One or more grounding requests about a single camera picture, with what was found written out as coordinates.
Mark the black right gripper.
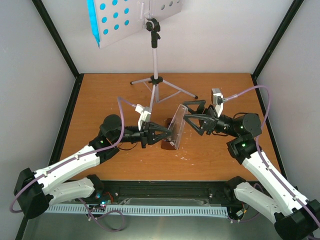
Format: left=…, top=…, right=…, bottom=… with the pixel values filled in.
left=181, top=100, right=239, bottom=138

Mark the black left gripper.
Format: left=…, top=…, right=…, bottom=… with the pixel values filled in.
left=113, top=121, right=172, bottom=148

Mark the brown wooden metronome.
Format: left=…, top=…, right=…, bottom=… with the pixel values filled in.
left=160, top=118, right=185, bottom=151

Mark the clear plastic metronome cover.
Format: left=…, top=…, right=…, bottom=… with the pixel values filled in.
left=168, top=104, right=188, bottom=150

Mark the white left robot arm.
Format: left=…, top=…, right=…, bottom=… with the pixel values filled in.
left=13, top=114, right=173, bottom=220

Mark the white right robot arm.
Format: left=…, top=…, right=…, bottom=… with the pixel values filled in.
left=183, top=100, right=320, bottom=240

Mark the white tripod music stand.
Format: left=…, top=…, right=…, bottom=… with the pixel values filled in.
left=94, top=0, right=198, bottom=111

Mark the blue music sheet folder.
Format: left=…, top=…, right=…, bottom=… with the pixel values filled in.
left=86, top=0, right=100, bottom=47

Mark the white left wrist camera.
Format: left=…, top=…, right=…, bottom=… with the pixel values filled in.
left=135, top=104, right=152, bottom=131

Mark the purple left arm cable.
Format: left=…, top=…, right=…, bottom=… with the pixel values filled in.
left=9, top=96, right=141, bottom=213

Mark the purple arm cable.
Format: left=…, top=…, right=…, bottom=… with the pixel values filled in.
left=9, top=96, right=141, bottom=213
left=223, top=85, right=320, bottom=238

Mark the black enclosure frame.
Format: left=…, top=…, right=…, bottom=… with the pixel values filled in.
left=14, top=0, right=316, bottom=240

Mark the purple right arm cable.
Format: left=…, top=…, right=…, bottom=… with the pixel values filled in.
left=223, top=85, right=320, bottom=238

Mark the white slotted cable duct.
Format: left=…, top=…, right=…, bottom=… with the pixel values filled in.
left=45, top=203, right=228, bottom=218

